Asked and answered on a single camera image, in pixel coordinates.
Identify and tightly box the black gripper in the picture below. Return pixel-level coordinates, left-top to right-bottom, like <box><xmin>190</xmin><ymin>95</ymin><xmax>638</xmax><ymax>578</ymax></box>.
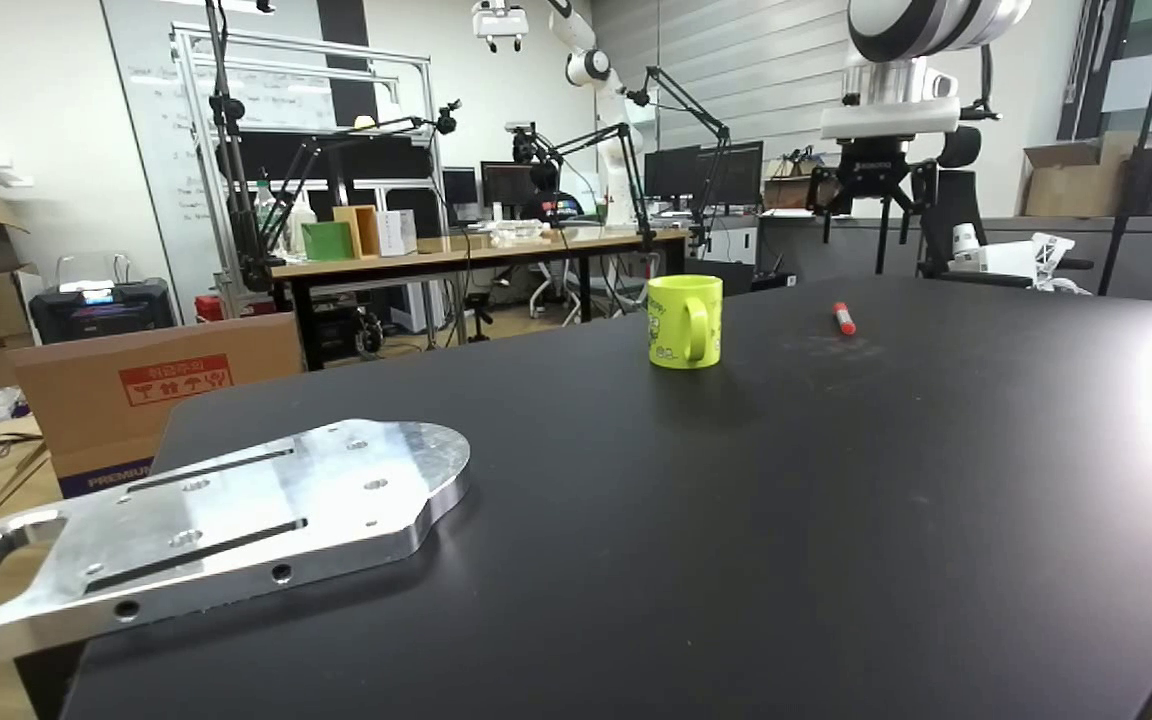
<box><xmin>826</xmin><ymin>135</ymin><xmax>922</xmax><ymax>243</ymax></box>

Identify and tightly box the red marker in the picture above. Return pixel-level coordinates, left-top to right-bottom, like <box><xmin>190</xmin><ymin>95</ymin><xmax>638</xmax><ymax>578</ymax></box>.
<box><xmin>834</xmin><ymin>300</ymin><xmax>859</xmax><ymax>339</ymax></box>

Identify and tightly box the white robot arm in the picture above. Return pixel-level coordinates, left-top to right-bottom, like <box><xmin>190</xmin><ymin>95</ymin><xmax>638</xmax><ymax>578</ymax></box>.
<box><xmin>826</xmin><ymin>0</ymin><xmax>1032</xmax><ymax>216</ymax></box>

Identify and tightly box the black tripod pole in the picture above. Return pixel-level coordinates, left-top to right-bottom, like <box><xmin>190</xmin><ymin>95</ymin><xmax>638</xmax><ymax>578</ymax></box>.
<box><xmin>877</xmin><ymin>191</ymin><xmax>896</xmax><ymax>275</ymax></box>

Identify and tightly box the black office chair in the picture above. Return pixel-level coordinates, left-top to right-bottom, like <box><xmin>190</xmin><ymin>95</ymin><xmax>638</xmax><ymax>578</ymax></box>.
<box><xmin>912</xmin><ymin>130</ymin><xmax>983</xmax><ymax>275</ymax></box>

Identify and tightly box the black computer monitor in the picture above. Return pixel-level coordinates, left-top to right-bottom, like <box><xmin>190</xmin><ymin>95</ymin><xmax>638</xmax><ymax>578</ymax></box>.
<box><xmin>646</xmin><ymin>142</ymin><xmax>765</xmax><ymax>205</ymax></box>

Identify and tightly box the white crumpled bag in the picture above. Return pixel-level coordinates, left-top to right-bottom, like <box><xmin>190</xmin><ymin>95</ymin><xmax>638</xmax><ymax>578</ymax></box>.
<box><xmin>983</xmin><ymin>234</ymin><xmax>1080</xmax><ymax>298</ymax></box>

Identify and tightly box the cardboard box on cabinet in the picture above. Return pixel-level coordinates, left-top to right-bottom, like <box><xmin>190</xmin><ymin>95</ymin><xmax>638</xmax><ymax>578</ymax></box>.
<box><xmin>1019</xmin><ymin>135</ymin><xmax>1131</xmax><ymax>219</ymax></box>

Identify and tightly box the yellow-green mug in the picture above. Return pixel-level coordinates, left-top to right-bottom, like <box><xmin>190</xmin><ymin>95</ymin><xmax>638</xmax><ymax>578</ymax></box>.
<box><xmin>649</xmin><ymin>275</ymin><xmax>724</xmax><ymax>374</ymax></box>

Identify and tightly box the wooden workbench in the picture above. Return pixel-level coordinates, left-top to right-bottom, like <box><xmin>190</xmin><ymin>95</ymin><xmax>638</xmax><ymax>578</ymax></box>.
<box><xmin>271</xmin><ymin>228</ymin><xmax>688</xmax><ymax>374</ymax></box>

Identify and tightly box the green box on bench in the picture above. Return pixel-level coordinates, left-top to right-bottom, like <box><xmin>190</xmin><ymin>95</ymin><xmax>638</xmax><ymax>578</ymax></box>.
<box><xmin>306</xmin><ymin>219</ymin><xmax>356</xmax><ymax>259</ymax></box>

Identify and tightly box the aluminium mounting plate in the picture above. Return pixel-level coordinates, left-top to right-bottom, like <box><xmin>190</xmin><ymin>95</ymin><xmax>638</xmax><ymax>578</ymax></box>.
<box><xmin>0</xmin><ymin>421</ymin><xmax>471</xmax><ymax>660</ymax></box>

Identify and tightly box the black printer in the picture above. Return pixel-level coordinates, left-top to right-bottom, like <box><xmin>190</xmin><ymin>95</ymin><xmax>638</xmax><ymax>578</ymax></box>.
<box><xmin>28</xmin><ymin>279</ymin><xmax>176</xmax><ymax>344</ymax></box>

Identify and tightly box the cardboard box with red label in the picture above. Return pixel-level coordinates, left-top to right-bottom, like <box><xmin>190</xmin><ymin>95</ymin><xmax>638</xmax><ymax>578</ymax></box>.
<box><xmin>10</xmin><ymin>313</ymin><xmax>306</xmax><ymax>498</ymax></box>

